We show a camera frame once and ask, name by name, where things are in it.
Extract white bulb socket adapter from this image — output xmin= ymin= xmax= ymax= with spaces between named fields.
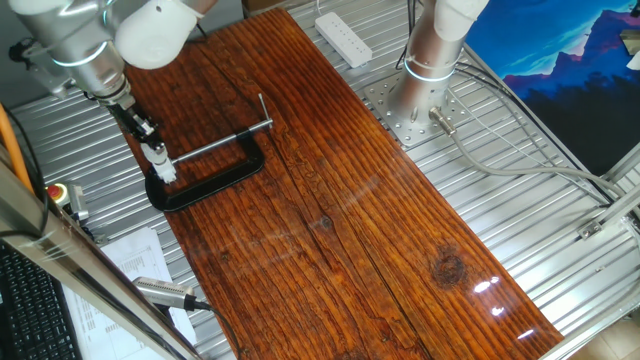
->
xmin=149 ymin=157 xmax=179 ymax=183

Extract orange tube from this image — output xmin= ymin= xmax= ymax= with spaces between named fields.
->
xmin=0 ymin=102 xmax=35 ymax=196

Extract aluminium frame profile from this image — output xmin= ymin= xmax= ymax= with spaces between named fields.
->
xmin=577 ymin=142 xmax=640 ymax=241

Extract thick grey cable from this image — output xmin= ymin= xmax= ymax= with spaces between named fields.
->
xmin=428 ymin=106 xmax=640 ymax=202

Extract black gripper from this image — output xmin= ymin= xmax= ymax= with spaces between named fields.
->
xmin=107 ymin=102 xmax=168 ymax=155

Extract brown wooden board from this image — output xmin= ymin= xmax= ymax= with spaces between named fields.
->
xmin=102 ymin=7 xmax=565 ymax=360

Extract white power strip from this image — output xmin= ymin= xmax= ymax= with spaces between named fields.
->
xmin=314 ymin=11 xmax=374 ymax=69

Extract small metal corner bracket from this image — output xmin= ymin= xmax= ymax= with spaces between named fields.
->
xmin=578 ymin=220 xmax=604 ymax=241

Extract black cable beside frame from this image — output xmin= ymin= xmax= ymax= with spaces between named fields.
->
xmin=0 ymin=107 xmax=51 ymax=239

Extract black device cable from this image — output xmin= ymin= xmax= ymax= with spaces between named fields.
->
xmin=193 ymin=298 xmax=245 ymax=359

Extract black C-clamp with steel screw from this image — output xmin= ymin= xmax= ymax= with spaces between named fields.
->
xmin=144 ymin=93 xmax=275 ymax=212

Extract printed paper sheets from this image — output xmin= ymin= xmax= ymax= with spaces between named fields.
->
xmin=62 ymin=227 xmax=199 ymax=360

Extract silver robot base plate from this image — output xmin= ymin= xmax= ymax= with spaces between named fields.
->
xmin=363 ymin=72 xmax=471 ymax=149

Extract emergency stop button box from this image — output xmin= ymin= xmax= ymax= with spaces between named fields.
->
xmin=46 ymin=180 xmax=90 ymax=222

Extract silver handheld device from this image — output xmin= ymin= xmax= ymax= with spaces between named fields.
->
xmin=132 ymin=276 xmax=199 ymax=312

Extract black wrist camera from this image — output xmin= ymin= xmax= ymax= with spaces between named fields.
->
xmin=8 ymin=38 xmax=36 ymax=64

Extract blue mountain poster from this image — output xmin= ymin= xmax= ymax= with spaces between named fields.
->
xmin=464 ymin=0 xmax=640 ymax=176

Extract silver camera bracket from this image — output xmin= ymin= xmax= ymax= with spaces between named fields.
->
xmin=27 ymin=54 xmax=76 ymax=99

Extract black keyboard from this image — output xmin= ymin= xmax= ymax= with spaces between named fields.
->
xmin=0 ymin=239 xmax=84 ymax=360

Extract large aluminium frame bar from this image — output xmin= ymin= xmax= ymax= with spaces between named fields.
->
xmin=0 ymin=149 xmax=201 ymax=360

